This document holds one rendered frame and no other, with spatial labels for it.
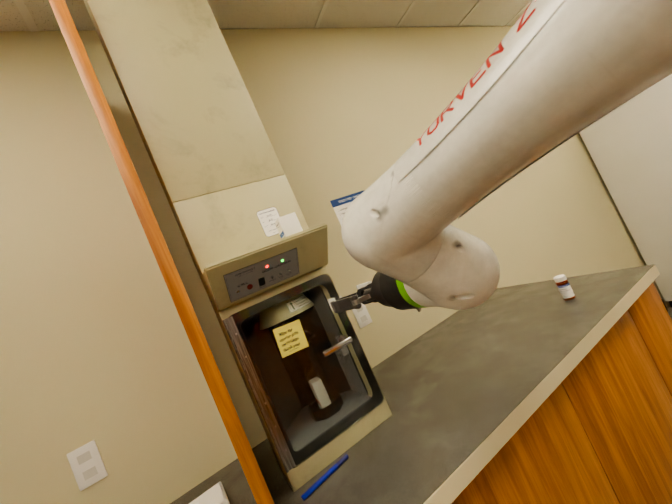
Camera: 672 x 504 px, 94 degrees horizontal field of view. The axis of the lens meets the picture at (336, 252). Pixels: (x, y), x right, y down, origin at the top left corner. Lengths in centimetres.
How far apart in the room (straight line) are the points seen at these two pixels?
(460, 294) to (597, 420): 79
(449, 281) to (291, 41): 171
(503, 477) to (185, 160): 107
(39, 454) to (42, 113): 110
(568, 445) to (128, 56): 151
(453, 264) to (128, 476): 118
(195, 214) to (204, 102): 34
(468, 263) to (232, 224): 64
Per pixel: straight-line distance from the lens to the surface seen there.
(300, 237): 79
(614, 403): 126
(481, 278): 43
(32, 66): 169
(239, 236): 88
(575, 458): 110
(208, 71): 112
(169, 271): 76
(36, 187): 145
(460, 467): 77
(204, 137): 99
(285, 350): 85
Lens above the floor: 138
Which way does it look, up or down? 3 degrees up
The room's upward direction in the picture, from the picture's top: 24 degrees counter-clockwise
